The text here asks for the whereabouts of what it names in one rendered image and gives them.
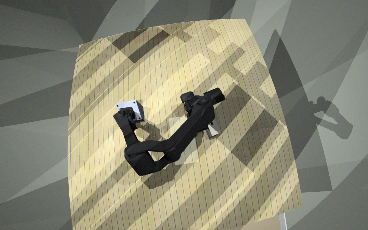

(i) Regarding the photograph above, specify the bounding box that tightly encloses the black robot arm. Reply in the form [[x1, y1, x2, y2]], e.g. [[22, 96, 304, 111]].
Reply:
[[113, 88, 225, 176]]

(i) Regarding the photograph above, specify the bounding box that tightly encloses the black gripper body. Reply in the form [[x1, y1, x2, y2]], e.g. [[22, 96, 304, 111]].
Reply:
[[180, 91, 208, 132]]

